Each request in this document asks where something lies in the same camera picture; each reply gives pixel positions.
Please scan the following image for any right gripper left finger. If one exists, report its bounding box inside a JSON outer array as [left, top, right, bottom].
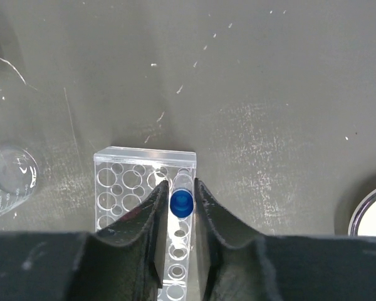
[[0, 181, 169, 300]]

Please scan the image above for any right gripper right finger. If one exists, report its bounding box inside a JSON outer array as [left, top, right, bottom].
[[194, 179, 376, 300]]

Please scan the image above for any test tube blue cap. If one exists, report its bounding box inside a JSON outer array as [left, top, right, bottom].
[[169, 167, 195, 219]]

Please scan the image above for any clear acrylic tube rack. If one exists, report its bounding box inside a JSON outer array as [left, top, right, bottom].
[[93, 146, 197, 300]]

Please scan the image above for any strawberry pattern tray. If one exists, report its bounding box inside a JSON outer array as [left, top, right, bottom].
[[348, 189, 376, 237]]

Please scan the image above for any clear glass beaker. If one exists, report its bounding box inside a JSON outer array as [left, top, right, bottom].
[[0, 145, 39, 216]]

